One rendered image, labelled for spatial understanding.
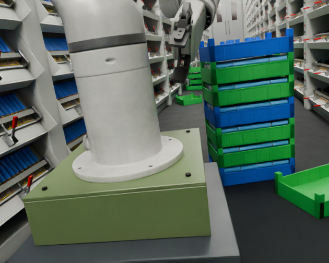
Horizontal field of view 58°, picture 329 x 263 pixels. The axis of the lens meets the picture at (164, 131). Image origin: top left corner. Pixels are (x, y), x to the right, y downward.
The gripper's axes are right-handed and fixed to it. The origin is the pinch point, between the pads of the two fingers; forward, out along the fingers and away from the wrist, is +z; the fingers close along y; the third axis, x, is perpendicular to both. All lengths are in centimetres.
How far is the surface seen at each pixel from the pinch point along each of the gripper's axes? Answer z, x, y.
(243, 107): -31, 16, -45
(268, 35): -65, 21, -37
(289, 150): -26, 36, -59
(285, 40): -50, 25, -28
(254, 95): -34, 19, -42
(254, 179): -14, 26, -67
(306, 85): -128, 61, -120
